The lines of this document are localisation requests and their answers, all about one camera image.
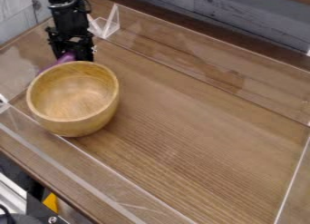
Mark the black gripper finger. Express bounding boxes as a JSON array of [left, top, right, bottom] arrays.
[[76, 39, 94, 62], [48, 36, 70, 59]]

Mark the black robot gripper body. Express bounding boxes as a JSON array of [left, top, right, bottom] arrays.
[[45, 0, 93, 53]]

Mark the purple toy eggplant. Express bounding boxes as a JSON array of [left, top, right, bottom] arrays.
[[38, 52, 76, 73]]

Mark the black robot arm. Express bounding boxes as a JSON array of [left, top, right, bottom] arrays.
[[45, 0, 94, 62]]

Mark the brown wooden bowl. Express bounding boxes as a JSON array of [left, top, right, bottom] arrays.
[[26, 61, 120, 137]]

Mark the yellow black equipment base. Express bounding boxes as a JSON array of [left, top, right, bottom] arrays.
[[0, 152, 94, 224]]

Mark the clear acrylic table enclosure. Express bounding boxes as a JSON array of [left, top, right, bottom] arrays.
[[0, 0, 310, 224]]

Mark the black cable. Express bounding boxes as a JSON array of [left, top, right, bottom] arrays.
[[0, 204, 16, 224]]

